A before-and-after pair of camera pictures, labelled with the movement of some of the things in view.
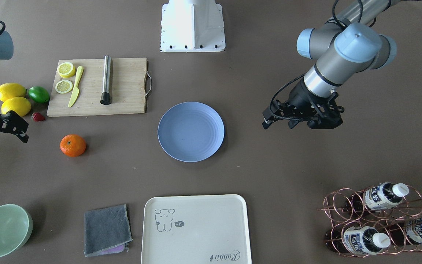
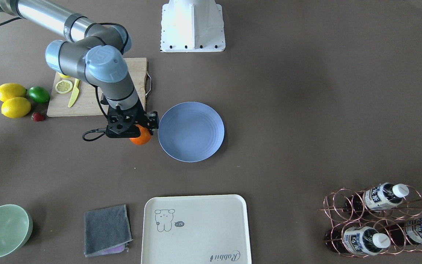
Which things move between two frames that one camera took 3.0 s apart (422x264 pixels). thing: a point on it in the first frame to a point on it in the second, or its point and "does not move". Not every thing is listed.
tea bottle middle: x=381 y=196 does not move
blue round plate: x=191 y=131 does not move
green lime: x=39 y=94 does not move
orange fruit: x=72 y=145 to x=144 y=137
